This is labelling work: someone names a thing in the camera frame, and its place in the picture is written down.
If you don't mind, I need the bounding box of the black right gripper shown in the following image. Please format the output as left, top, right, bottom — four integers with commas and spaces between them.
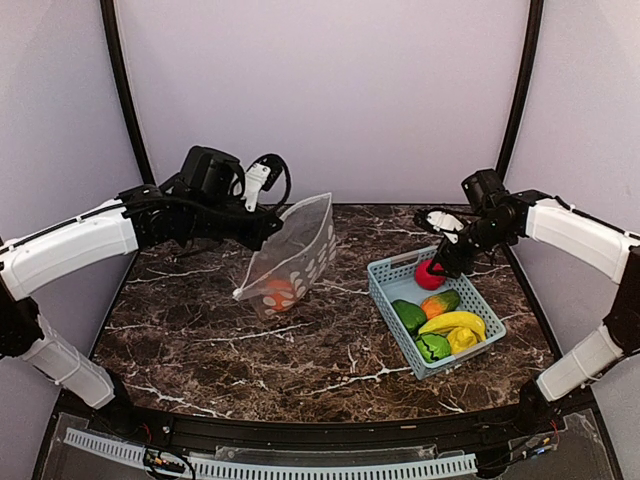
427, 213, 514, 278

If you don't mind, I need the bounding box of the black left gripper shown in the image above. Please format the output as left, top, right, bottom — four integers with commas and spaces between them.
187, 194, 283, 250

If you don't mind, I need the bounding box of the red toy apple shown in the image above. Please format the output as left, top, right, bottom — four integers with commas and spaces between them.
414, 260, 447, 291

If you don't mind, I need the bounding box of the clear dotted zip top bag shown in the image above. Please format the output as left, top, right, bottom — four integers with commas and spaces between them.
233, 192, 337, 318

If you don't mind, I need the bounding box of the orange toy orange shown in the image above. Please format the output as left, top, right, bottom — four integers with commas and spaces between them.
263, 279, 296, 315

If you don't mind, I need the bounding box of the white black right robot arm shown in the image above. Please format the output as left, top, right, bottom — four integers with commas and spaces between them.
415, 169, 639, 434

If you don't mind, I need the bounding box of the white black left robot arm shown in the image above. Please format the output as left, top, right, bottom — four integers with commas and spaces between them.
1, 146, 291, 436

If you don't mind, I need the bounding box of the orange green toy mango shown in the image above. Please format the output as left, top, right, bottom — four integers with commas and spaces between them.
421, 289, 461, 320

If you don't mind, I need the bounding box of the light blue perforated basket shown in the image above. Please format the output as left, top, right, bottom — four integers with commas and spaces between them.
367, 247, 506, 380

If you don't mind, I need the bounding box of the green toy avocado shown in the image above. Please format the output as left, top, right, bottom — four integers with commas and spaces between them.
391, 299, 427, 335

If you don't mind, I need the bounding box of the yellow toy banana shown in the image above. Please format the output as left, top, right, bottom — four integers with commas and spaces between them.
418, 311, 486, 341

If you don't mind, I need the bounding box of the yellow toy pepper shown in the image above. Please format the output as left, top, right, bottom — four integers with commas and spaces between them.
446, 327, 478, 355

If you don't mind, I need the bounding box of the green toy cabbage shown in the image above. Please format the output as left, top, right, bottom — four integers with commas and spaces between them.
415, 333, 451, 363

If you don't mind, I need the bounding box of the small front circuit board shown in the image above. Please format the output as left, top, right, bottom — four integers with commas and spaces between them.
143, 450, 186, 474

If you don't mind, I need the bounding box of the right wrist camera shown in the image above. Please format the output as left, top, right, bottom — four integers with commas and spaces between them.
413, 208, 465, 234

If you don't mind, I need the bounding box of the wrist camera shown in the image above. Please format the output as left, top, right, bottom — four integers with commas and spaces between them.
242, 154, 282, 212
413, 208, 465, 234

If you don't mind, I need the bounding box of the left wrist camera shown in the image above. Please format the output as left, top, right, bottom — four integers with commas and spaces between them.
242, 154, 282, 212

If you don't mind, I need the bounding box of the black front rail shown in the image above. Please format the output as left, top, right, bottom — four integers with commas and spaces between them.
65, 397, 609, 472

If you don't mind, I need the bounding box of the light blue cable duct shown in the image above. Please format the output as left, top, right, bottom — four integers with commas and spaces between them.
64, 427, 478, 480

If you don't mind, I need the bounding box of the black left corner post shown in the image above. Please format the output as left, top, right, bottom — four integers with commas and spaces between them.
99, 0, 156, 184

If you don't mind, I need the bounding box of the black corner post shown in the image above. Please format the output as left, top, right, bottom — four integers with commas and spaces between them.
496, 0, 545, 180
99, 0, 156, 184

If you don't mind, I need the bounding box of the black right corner post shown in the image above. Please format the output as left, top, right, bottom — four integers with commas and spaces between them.
496, 0, 545, 180

